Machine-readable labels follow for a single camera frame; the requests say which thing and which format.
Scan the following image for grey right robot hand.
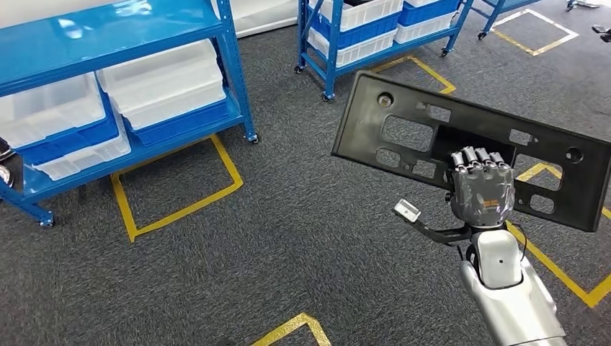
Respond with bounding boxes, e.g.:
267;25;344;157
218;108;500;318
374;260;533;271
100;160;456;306
448;146;517;230

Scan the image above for black plastic plate frame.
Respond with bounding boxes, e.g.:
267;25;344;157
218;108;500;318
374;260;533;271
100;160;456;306
331;70;611;234

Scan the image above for blue metal shelf rack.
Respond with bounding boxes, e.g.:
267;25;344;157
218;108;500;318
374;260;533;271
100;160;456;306
0;0;260;228

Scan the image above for white yellow floor tape square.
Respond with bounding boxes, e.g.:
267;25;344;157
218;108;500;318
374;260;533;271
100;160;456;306
491;8;580;57

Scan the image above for blue plastic bin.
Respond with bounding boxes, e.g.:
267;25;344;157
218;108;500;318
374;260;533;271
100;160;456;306
17;90;120;167
310;12;402;50
398;0;462;27
125;97;231;147

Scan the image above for blue wheeled metal rack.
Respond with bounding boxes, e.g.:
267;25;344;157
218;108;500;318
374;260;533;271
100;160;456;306
470;0;543;41
294;0;476;102

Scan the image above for translucent white plastic bin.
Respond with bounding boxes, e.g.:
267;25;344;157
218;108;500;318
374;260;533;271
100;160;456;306
0;71;107;150

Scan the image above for black camera bracket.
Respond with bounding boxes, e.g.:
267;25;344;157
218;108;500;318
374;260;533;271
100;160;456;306
406;217;474;246

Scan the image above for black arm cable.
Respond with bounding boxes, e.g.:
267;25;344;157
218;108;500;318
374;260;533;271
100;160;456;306
457;223;529;262

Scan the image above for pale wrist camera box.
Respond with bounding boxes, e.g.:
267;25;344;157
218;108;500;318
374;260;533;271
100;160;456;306
393;199;422;224

